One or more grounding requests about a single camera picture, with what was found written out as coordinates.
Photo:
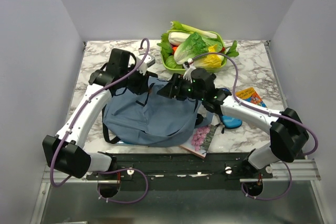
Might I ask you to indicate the green napa cabbage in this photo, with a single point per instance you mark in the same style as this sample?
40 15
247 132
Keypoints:
192 47

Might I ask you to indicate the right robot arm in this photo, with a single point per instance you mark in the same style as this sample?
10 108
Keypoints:
287 135

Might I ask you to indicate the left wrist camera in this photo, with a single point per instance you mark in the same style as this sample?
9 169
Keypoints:
142 65

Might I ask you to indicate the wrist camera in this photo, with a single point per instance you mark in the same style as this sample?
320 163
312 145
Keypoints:
187 74
142 65

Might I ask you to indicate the designer fate flower book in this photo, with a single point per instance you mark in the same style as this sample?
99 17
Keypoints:
199 143

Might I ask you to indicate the spinach bunch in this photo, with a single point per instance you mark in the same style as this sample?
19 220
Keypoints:
232 50

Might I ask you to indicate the orange blue children's book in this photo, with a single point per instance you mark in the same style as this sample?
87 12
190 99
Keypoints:
250 95

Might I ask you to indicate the teal blue book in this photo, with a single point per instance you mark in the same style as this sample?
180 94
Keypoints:
126 143

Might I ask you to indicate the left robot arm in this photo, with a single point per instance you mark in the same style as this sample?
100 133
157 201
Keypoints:
64 151

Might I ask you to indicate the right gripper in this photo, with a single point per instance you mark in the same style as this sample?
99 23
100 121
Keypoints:
168 89

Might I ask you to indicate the celery stalk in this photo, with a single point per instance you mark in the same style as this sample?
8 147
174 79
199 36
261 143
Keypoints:
177 26

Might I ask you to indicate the blue dinosaur pencil case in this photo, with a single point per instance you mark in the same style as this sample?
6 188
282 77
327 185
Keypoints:
229 123

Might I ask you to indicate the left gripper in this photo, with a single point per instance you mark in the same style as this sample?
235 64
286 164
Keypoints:
142 87

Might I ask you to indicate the blue student backpack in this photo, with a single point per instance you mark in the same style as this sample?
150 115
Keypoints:
150 119

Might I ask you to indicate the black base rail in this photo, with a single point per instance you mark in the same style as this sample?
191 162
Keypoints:
177 172

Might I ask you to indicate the green bok choy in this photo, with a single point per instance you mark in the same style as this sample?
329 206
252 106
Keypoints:
171 63

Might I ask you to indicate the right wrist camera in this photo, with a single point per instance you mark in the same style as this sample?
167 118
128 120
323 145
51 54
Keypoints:
187 74

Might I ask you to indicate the yellow napa cabbage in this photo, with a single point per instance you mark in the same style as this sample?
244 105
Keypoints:
209 61

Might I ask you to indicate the orange carrot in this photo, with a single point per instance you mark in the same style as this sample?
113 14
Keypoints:
174 49

